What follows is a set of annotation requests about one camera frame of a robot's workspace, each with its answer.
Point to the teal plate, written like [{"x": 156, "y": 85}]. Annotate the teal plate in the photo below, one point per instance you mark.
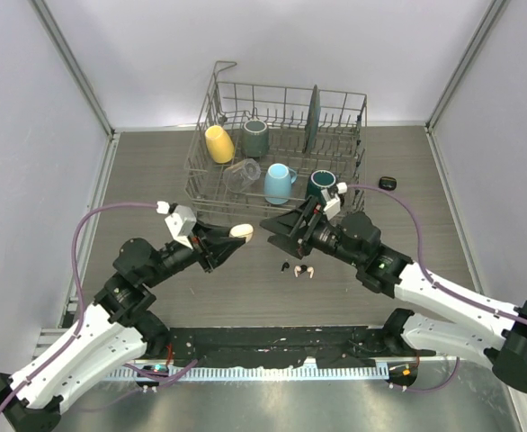
[{"x": 312, "y": 124}]

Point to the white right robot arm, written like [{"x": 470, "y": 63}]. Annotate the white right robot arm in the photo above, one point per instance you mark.
[{"x": 483, "y": 330}]

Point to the clear glass cup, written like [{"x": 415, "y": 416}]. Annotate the clear glass cup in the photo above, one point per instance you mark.
[{"x": 241, "y": 175}]

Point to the grey-green mug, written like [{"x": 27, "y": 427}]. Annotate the grey-green mug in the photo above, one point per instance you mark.
[{"x": 255, "y": 138}]

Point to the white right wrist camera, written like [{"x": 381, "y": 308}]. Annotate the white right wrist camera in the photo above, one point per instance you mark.
[{"x": 333, "y": 196}]

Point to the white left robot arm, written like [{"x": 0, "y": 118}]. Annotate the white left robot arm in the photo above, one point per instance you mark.
[{"x": 116, "y": 328}]

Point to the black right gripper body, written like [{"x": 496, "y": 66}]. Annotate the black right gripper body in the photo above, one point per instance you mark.
[{"x": 318, "y": 234}]

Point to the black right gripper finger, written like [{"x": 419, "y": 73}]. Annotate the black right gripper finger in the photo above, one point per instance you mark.
[
  {"x": 288, "y": 245},
  {"x": 288, "y": 223}
]

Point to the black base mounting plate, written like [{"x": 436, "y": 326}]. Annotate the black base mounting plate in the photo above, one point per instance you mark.
[{"x": 282, "y": 347}]

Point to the light blue mug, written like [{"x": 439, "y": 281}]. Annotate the light blue mug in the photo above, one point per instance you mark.
[{"x": 278, "y": 183}]

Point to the black earbud charging case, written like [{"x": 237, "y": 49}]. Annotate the black earbud charging case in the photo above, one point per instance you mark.
[{"x": 387, "y": 183}]

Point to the beige earbud charging case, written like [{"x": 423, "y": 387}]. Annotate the beige earbud charging case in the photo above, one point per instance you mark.
[{"x": 242, "y": 231}]

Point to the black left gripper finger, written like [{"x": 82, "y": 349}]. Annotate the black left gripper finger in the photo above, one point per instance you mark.
[
  {"x": 205, "y": 231},
  {"x": 217, "y": 251}
]

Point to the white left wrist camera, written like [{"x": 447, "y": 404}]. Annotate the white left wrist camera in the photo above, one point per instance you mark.
[{"x": 179, "y": 220}]

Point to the yellow cup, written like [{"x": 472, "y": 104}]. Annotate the yellow cup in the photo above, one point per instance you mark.
[{"x": 219, "y": 144}]

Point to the dark teal mug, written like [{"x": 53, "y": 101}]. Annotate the dark teal mug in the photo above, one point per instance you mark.
[{"x": 317, "y": 181}]

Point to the grey wire dish rack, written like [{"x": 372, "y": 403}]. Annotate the grey wire dish rack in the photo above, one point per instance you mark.
[{"x": 338, "y": 147}]

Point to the aluminium slotted rail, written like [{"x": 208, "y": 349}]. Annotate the aluminium slotted rail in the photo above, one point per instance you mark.
[{"x": 307, "y": 372}]

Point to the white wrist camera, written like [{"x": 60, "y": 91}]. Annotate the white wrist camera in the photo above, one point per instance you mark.
[
  {"x": 333, "y": 196},
  {"x": 179, "y": 220}
]

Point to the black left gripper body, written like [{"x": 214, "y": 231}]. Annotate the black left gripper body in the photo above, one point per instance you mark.
[{"x": 179, "y": 257}]

